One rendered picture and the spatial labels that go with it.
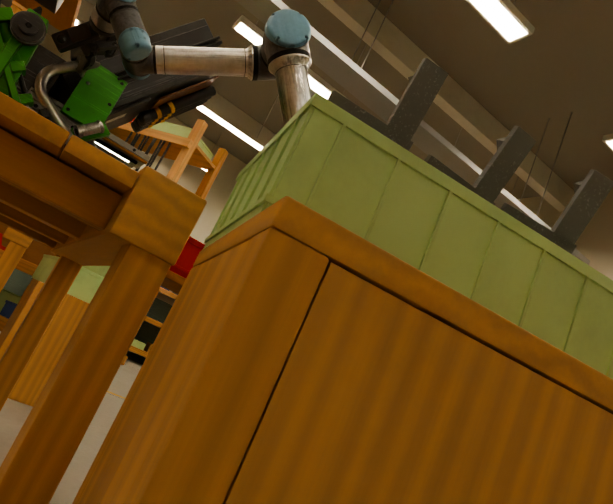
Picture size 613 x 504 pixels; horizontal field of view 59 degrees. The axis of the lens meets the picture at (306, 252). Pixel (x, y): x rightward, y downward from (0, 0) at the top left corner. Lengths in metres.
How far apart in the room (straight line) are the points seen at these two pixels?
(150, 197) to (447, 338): 0.68
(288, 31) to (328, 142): 0.81
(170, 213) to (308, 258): 0.60
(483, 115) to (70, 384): 6.35
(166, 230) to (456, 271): 0.59
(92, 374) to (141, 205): 0.33
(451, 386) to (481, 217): 0.27
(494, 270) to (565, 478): 0.27
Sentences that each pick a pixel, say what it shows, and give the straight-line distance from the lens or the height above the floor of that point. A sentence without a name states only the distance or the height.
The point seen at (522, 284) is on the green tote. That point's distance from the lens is 0.81.
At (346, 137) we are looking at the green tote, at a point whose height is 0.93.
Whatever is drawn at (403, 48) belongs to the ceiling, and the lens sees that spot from 6.38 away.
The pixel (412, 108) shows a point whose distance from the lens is 0.87.
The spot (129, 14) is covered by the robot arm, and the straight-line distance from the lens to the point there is 1.51.
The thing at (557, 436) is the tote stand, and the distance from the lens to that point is 0.71.
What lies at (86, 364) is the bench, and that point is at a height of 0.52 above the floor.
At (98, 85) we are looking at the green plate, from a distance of 1.81.
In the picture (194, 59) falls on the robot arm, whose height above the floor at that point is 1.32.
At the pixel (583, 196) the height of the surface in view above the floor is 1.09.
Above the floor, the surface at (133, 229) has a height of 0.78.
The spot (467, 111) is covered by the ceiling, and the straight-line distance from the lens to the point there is 6.83.
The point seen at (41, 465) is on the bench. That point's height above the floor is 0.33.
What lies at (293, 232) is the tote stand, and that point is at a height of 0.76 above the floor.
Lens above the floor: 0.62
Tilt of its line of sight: 14 degrees up
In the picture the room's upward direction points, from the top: 24 degrees clockwise
